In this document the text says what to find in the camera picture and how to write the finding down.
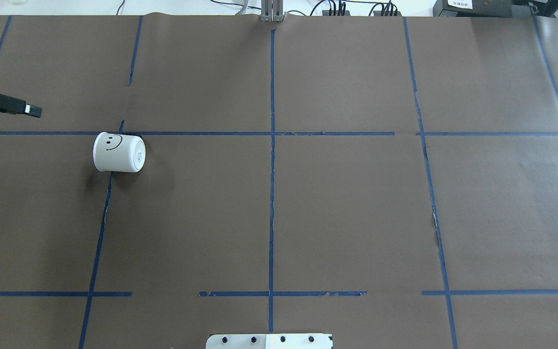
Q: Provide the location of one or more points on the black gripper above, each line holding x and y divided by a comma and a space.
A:
5, 103

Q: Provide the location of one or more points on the grey aluminium post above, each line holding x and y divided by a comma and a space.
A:
272, 11

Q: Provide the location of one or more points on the white smiley mug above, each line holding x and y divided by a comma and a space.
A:
119, 152

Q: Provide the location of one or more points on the black power supply box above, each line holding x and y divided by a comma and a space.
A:
494, 8

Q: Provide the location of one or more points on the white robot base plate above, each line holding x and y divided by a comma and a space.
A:
270, 341

